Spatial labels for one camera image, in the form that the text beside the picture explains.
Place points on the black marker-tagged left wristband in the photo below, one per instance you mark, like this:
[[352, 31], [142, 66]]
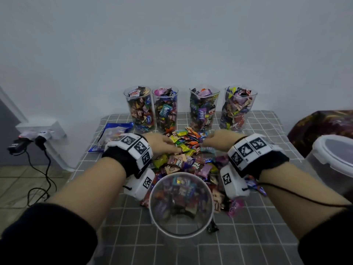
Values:
[[129, 153]]

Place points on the small transparent plastic jar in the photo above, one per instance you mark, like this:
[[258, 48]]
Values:
[[203, 109], [238, 109], [140, 110]]

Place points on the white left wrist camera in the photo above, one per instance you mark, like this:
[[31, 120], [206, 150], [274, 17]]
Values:
[[140, 185]]

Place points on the black marker-tagged wristband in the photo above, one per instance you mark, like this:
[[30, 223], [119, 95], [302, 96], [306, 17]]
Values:
[[256, 153], [129, 153]]

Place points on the person's left forearm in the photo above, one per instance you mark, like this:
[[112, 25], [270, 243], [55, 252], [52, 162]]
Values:
[[88, 190]]

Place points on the white wall socket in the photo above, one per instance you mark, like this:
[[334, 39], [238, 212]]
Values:
[[39, 129]]

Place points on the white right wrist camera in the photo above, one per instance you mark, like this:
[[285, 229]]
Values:
[[233, 182]]

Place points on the dark patterned cloth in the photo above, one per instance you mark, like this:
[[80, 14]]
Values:
[[320, 123]]

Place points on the grey door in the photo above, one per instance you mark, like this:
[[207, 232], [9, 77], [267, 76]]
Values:
[[10, 138]]

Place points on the black power plug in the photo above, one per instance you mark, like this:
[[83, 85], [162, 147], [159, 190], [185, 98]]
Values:
[[17, 146]]

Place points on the pile of colourful candies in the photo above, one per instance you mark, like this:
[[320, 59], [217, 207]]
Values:
[[190, 140]]

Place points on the person's left hand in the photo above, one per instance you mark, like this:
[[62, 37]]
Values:
[[161, 143]]

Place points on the tall transparent plastic jar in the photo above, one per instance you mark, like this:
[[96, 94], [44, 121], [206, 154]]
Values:
[[166, 110]]

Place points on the person's right forearm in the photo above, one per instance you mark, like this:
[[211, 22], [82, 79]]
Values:
[[300, 198]]

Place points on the blue snack packet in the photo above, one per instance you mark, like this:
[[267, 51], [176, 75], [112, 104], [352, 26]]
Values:
[[107, 135]]

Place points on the black marker-tagged right wristband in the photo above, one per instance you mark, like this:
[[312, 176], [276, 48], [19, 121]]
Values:
[[256, 153]]

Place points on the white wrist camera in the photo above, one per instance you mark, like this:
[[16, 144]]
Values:
[[140, 185], [233, 182]]

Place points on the person's right hand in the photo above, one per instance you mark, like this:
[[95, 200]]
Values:
[[223, 139]]

